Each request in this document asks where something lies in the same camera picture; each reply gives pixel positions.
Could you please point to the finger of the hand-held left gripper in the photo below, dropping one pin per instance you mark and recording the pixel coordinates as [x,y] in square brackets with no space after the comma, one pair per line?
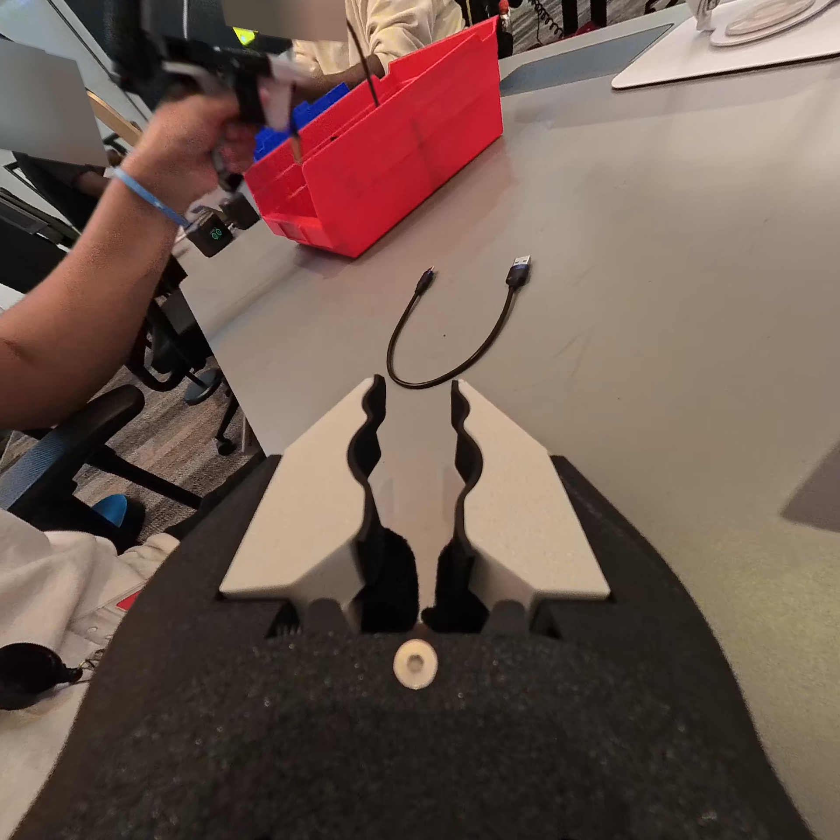
[282,82]

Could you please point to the person's left hand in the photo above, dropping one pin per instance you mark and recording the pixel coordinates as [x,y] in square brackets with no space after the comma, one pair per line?
[177,151]

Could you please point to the white stand with black board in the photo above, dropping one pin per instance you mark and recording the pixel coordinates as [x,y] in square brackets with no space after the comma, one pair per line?
[689,59]

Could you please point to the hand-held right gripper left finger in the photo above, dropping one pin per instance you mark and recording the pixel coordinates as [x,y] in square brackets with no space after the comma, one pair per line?
[295,525]

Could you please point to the red storage bin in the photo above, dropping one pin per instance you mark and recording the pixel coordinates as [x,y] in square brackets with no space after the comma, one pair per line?
[394,164]

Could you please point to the grey desk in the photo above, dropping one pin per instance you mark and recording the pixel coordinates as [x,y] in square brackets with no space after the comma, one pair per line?
[656,295]

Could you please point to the person's left forearm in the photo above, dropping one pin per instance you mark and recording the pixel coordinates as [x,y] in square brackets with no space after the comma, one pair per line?
[79,295]

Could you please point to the black clip-on microphone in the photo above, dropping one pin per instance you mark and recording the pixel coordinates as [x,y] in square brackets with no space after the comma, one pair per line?
[26,676]

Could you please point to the person's cream shirt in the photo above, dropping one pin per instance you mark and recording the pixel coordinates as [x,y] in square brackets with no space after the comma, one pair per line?
[39,577]

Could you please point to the blue storage bin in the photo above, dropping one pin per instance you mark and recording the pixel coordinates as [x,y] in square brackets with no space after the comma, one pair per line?
[315,108]

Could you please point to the small black device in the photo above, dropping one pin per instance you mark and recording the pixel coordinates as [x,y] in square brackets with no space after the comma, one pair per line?
[239,211]
[213,233]

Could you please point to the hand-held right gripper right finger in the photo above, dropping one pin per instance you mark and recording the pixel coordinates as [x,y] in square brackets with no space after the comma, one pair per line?
[531,525]

